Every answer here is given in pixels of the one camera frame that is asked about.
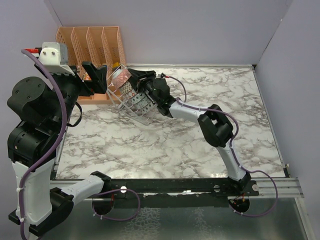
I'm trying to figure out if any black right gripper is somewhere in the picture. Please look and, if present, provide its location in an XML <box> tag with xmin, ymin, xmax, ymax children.
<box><xmin>125</xmin><ymin>70</ymin><xmax>160</xmax><ymax>106</ymax></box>

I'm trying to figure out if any brown checker patterned bowl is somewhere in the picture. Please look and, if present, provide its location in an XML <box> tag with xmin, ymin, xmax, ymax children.
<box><xmin>119</xmin><ymin>81</ymin><xmax>133</xmax><ymax>95</ymax></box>

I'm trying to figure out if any black leaf patterned bowl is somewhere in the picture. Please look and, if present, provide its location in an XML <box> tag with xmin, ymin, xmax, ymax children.
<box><xmin>112</xmin><ymin>69</ymin><xmax>132</xmax><ymax>89</ymax></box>

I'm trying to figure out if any red patterned bowl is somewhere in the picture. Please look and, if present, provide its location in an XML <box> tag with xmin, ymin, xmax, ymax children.
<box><xmin>125</xmin><ymin>89</ymin><xmax>137</xmax><ymax>99</ymax></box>

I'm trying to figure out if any blue triangle patterned bowl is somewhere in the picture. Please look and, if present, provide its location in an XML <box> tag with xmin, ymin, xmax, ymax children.
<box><xmin>130</xmin><ymin>93</ymin><xmax>146</xmax><ymax>105</ymax></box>

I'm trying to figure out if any white petal patterned bowl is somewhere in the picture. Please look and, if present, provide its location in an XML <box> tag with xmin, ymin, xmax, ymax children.
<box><xmin>135</xmin><ymin>99</ymin><xmax>153</xmax><ymax>113</ymax></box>

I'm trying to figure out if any white diamond patterned bowl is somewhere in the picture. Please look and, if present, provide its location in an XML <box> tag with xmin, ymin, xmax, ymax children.
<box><xmin>140</xmin><ymin>102</ymin><xmax>157</xmax><ymax>115</ymax></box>

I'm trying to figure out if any blue floral patterned bowl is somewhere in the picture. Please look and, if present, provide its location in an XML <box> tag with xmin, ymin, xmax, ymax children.
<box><xmin>135</xmin><ymin>96</ymin><xmax>151</xmax><ymax>109</ymax></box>

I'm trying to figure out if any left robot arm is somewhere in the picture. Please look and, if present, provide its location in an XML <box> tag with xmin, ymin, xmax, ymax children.
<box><xmin>7</xmin><ymin>76</ymin><xmax>111</xmax><ymax>237</ymax></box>

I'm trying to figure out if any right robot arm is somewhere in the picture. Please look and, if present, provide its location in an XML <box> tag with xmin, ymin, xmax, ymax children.
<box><xmin>128</xmin><ymin>68</ymin><xmax>251</xmax><ymax>196</ymax></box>

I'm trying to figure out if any yellow black sponge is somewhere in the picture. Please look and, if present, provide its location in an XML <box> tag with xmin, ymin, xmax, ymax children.
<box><xmin>112</xmin><ymin>62</ymin><xmax>121</xmax><ymax>71</ymax></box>

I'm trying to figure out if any orange plastic file organizer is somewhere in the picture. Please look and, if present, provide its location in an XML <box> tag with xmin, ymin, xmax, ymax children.
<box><xmin>56</xmin><ymin>26</ymin><xmax>127</xmax><ymax>105</ymax></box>

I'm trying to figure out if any white wire dish rack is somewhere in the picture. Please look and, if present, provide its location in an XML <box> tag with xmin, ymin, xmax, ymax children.
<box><xmin>106</xmin><ymin>64</ymin><xmax>156</xmax><ymax>125</ymax></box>

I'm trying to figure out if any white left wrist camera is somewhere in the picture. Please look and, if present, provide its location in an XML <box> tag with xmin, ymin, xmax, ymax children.
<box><xmin>25</xmin><ymin>42</ymin><xmax>75</xmax><ymax>76</ymax></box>

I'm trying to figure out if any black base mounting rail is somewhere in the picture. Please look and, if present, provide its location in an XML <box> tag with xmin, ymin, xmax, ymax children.
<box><xmin>79</xmin><ymin>174</ymin><xmax>261</xmax><ymax>208</ymax></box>

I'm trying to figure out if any aluminium side rail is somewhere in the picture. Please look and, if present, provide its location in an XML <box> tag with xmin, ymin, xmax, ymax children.
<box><xmin>253</xmin><ymin>177</ymin><xmax>304</xmax><ymax>199</ymax></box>

